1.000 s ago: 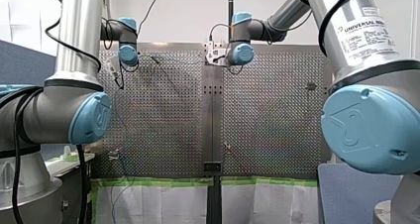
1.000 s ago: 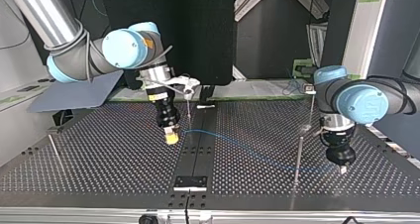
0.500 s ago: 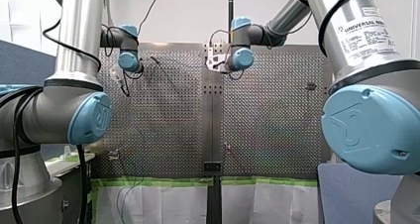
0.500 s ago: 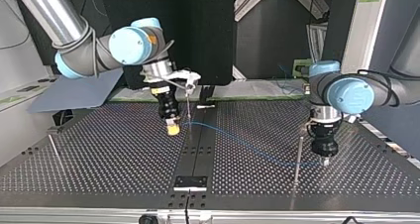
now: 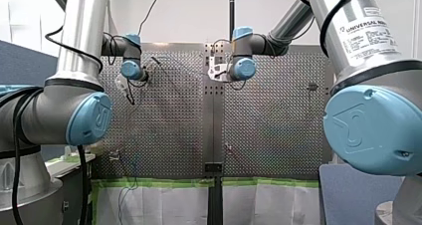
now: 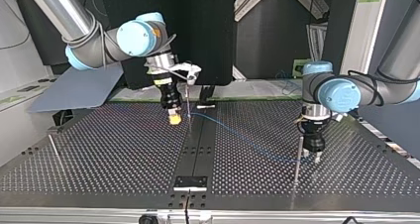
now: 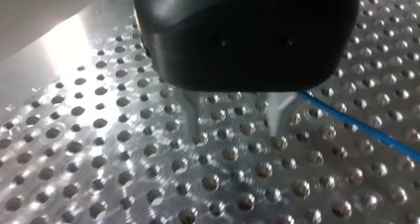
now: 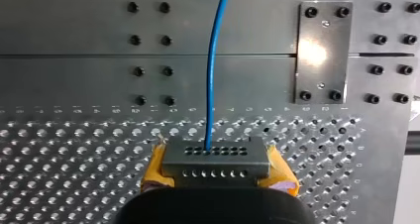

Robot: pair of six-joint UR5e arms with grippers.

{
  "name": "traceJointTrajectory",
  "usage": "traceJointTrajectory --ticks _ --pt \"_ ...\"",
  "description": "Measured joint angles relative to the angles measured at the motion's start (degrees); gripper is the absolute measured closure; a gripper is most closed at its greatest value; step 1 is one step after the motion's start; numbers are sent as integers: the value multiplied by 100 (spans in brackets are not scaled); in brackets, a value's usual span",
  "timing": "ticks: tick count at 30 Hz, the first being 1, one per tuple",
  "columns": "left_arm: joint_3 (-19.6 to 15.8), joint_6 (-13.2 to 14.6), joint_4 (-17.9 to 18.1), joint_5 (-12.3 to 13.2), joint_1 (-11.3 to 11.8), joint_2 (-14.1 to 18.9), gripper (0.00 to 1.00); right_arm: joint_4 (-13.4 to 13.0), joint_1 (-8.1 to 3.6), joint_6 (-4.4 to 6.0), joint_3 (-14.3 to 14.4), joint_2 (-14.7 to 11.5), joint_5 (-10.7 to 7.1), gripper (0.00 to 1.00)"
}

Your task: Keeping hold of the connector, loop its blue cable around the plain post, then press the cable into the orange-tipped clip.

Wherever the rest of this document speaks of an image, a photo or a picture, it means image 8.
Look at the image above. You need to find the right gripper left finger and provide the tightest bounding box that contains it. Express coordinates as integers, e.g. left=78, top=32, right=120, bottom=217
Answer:
left=140, top=141, right=175, bottom=193

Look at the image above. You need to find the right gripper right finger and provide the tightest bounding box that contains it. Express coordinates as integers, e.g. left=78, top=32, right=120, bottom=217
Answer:
left=257, top=144, right=301, bottom=197

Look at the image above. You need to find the blue cable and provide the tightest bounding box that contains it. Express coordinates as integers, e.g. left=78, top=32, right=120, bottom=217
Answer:
left=160, top=0, right=272, bottom=188

